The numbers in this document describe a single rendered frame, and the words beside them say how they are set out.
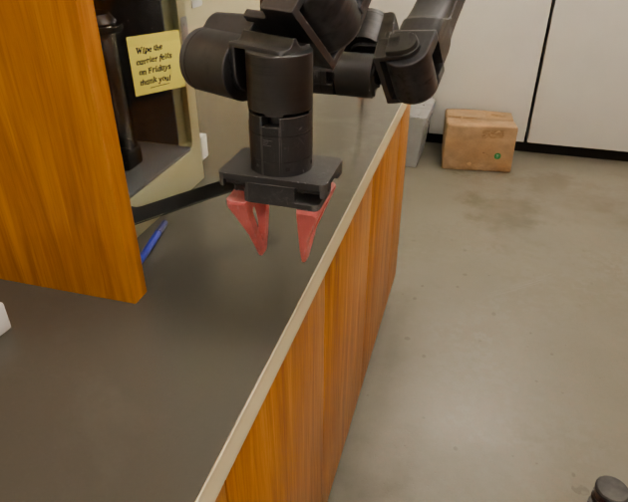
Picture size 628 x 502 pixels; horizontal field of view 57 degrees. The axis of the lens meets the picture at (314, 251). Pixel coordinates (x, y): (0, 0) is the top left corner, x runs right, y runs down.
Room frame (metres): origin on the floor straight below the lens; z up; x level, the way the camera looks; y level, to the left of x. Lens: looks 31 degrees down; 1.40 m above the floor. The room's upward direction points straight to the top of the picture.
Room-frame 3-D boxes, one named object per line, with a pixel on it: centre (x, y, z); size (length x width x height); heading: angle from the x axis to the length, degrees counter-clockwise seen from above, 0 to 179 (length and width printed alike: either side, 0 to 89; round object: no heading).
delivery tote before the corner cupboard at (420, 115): (3.50, -0.42, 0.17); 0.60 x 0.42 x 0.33; 72
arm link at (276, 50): (0.50, 0.03, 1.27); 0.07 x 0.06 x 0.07; 51
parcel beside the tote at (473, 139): (3.36, -1.00, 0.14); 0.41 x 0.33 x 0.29; 80
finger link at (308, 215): (0.50, 0.02, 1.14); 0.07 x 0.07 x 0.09; 74
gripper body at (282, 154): (0.50, 0.03, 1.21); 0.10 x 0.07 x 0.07; 74
